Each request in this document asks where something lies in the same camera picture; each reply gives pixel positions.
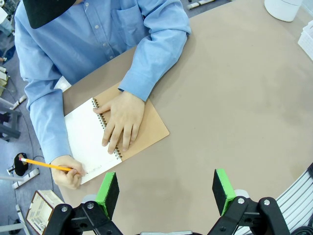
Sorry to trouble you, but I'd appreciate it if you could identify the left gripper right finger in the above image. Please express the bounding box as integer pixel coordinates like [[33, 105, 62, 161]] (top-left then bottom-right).
[[207, 168, 291, 235]]

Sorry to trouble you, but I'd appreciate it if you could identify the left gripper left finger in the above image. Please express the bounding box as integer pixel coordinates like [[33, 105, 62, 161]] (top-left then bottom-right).
[[45, 172, 124, 235]]

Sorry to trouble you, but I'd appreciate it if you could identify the kraft spiral notebook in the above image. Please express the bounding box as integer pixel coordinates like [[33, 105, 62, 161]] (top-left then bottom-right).
[[64, 82, 170, 185]]

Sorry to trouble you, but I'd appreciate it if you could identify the yellow pencil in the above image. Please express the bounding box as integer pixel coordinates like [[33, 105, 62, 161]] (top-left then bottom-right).
[[19, 157, 89, 175]]

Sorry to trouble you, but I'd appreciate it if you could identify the person's right forearm blue sleeve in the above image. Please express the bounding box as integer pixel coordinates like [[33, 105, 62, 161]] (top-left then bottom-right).
[[24, 78, 74, 165]]

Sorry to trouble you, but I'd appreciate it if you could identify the person's left forearm blue sleeve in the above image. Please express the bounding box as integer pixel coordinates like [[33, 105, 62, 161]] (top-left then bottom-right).
[[118, 29, 192, 102]]

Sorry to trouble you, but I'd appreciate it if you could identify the person's right hand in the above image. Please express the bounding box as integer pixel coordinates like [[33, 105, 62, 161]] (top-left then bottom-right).
[[50, 155, 87, 190]]

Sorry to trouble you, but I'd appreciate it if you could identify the person's left hand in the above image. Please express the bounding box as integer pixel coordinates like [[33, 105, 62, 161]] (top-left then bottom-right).
[[92, 90, 146, 155]]

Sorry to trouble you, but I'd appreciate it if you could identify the cardboard box on floor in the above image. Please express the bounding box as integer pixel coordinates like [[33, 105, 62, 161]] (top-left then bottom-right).
[[25, 190, 65, 235]]

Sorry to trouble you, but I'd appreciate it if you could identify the white table leg foot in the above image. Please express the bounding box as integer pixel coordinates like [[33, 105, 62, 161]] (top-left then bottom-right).
[[9, 94, 27, 110], [11, 168, 40, 190], [187, 0, 216, 10]]

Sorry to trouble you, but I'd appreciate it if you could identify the black disc with tape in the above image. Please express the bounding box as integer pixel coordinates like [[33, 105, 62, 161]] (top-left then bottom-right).
[[13, 153, 29, 177]]

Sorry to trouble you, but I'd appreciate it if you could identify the grey stool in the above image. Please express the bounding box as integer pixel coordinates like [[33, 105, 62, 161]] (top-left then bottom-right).
[[0, 97, 22, 142]]

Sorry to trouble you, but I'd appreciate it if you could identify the person's blue shirt torso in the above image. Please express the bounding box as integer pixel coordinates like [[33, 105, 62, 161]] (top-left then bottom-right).
[[14, 0, 172, 86]]

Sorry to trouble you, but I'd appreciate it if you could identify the white perforated plastic basket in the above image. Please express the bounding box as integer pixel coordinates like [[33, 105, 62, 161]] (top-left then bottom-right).
[[297, 21, 313, 62]]

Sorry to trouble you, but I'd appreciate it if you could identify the black baseball cap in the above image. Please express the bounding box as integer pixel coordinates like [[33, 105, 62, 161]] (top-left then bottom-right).
[[22, 0, 77, 29]]

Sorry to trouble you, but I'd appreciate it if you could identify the white cylindrical bin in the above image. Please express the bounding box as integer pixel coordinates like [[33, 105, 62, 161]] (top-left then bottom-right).
[[264, 0, 303, 23]]

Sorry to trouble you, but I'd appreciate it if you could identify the grey aluminium rail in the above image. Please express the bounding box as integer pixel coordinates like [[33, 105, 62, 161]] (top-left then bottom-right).
[[234, 163, 313, 235]]

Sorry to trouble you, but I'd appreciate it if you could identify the black cable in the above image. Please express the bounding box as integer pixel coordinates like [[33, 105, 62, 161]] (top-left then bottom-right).
[[290, 226, 313, 235]]

